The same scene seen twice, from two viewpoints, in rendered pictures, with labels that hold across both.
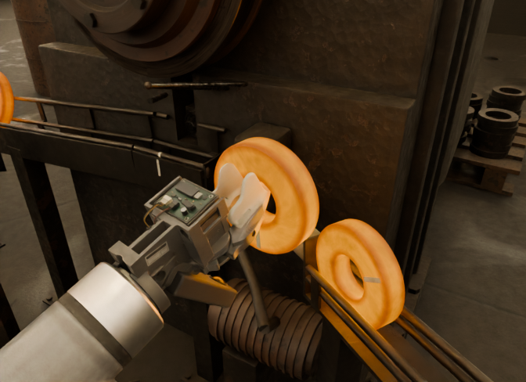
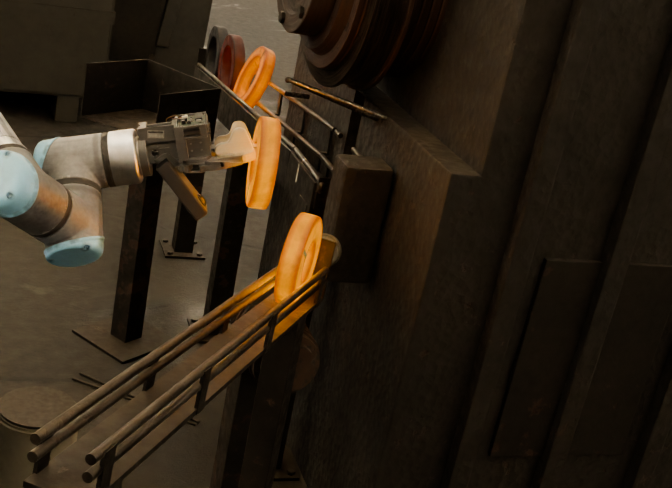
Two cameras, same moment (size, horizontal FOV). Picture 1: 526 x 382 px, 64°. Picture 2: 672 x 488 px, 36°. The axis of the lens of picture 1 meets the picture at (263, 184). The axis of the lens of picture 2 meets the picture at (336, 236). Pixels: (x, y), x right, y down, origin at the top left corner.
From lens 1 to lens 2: 138 cm
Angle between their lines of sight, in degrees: 36
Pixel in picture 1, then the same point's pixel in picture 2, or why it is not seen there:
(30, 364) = (72, 142)
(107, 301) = (117, 138)
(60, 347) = (86, 143)
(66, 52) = not seen: hidden behind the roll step
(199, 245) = (179, 144)
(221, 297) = (191, 204)
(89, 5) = (287, 6)
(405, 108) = (450, 172)
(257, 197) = (243, 149)
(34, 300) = (182, 315)
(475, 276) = not seen: outside the picture
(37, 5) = not seen: hidden behind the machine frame
